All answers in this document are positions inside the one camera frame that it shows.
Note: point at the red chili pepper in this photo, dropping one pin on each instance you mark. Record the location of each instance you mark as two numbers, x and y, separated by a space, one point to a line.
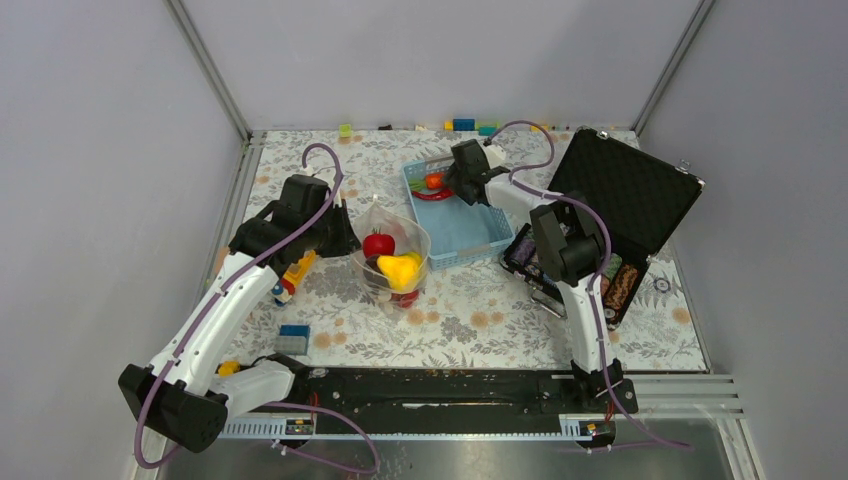
442 194

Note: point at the red tomato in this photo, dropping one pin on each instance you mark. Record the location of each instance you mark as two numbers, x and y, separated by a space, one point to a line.
378 243

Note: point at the orange carrot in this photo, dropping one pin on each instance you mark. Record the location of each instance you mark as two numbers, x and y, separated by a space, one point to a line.
434 182

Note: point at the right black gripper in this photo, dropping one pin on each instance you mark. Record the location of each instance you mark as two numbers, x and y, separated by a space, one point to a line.
453 177

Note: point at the blue grey toy block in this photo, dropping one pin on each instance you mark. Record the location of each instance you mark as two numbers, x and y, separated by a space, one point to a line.
292 340

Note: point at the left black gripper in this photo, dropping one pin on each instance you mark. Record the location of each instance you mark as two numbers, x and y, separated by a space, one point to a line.
348 241

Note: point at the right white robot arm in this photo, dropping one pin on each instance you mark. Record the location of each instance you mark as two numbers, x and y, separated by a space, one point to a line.
573 248

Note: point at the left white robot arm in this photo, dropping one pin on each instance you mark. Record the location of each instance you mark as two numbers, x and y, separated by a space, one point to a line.
177 394

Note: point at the yellow toy vehicle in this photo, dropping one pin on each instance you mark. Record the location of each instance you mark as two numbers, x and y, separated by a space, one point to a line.
289 283

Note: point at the yellow bell pepper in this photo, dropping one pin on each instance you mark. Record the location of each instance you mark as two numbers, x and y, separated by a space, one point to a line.
401 271

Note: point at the blue toy brick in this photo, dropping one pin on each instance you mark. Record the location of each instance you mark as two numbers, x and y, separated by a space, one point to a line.
463 124

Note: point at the black poker chip case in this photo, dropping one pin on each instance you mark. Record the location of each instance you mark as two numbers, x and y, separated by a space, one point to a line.
641 199

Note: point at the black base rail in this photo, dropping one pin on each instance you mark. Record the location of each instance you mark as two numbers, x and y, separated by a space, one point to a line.
452 401

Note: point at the clear dotted zip bag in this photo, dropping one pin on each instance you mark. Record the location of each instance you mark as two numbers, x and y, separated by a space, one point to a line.
409 236

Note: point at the light blue plastic basket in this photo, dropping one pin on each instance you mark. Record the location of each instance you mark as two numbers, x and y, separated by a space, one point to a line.
460 233

